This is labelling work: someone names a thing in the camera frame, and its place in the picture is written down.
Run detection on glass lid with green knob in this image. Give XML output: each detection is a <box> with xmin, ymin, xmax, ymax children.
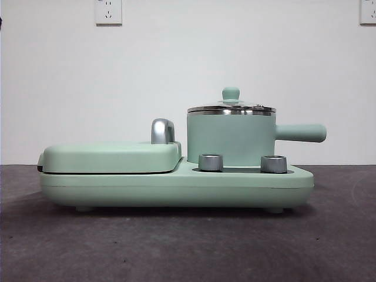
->
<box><xmin>187</xmin><ymin>86</ymin><xmax>277</xmax><ymax>115</ymax></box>

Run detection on silver control knob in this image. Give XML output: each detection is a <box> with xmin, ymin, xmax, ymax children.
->
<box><xmin>198</xmin><ymin>153</ymin><xmax>224</xmax><ymax>172</ymax></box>
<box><xmin>260</xmin><ymin>155</ymin><xmax>288</xmax><ymax>174</ymax></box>

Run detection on green breakfast machine base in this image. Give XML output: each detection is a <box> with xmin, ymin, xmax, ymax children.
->
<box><xmin>39</xmin><ymin>155</ymin><xmax>315</xmax><ymax>214</ymax></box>

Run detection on green griddle cover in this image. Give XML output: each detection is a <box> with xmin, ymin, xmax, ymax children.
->
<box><xmin>37</xmin><ymin>140</ymin><xmax>184</xmax><ymax>174</ymax></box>

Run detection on chrome cover handle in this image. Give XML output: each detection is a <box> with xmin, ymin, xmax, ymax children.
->
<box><xmin>150</xmin><ymin>118</ymin><xmax>177</xmax><ymax>145</ymax></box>

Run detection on green pot with handle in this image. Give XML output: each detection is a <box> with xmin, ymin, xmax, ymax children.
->
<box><xmin>186</xmin><ymin>110</ymin><xmax>327</xmax><ymax>166</ymax></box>

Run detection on white wall socket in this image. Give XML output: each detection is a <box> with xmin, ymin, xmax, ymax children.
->
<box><xmin>360</xmin><ymin>0</ymin><xmax>376</xmax><ymax>26</ymax></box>
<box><xmin>94</xmin><ymin>0</ymin><xmax>123</xmax><ymax>26</ymax></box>

